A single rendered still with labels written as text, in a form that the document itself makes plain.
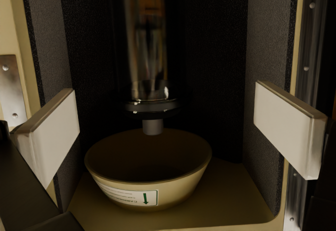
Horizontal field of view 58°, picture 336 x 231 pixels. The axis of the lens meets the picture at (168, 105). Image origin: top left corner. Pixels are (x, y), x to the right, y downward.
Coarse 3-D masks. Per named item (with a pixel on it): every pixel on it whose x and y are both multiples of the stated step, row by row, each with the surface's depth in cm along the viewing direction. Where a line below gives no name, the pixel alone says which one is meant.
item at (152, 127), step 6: (180, 108) 38; (126, 114) 37; (132, 114) 36; (138, 114) 36; (144, 114) 36; (150, 114) 36; (156, 114) 36; (162, 114) 36; (168, 114) 37; (174, 114) 38; (144, 120) 39; (150, 120) 39; (156, 120) 39; (162, 120) 40; (144, 126) 40; (150, 126) 39; (156, 126) 39; (162, 126) 40; (144, 132) 40; (150, 132) 39; (156, 132) 40
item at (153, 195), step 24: (96, 144) 45; (120, 144) 49; (144, 144) 50; (168, 144) 50; (192, 144) 47; (96, 168) 42; (120, 168) 48; (192, 168) 45; (120, 192) 36; (144, 192) 35; (168, 192) 36; (192, 192) 41
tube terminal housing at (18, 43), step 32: (0, 0) 27; (0, 32) 28; (32, 64) 31; (32, 96) 32; (224, 160) 50; (96, 192) 42; (224, 192) 41; (256, 192) 40; (96, 224) 36; (128, 224) 36; (160, 224) 36; (192, 224) 35; (224, 224) 35; (256, 224) 35
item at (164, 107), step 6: (192, 96) 38; (114, 102) 36; (174, 102) 35; (180, 102) 36; (186, 102) 36; (120, 108) 35; (126, 108) 35; (132, 108) 35; (138, 108) 34; (144, 108) 34; (150, 108) 34; (156, 108) 34; (162, 108) 34; (168, 108) 35
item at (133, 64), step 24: (120, 0) 32; (144, 0) 32; (168, 0) 32; (120, 24) 33; (144, 24) 32; (168, 24) 33; (120, 48) 34; (144, 48) 33; (168, 48) 34; (120, 72) 35; (144, 72) 34; (168, 72) 35; (120, 96) 36; (144, 96) 35; (168, 96) 35
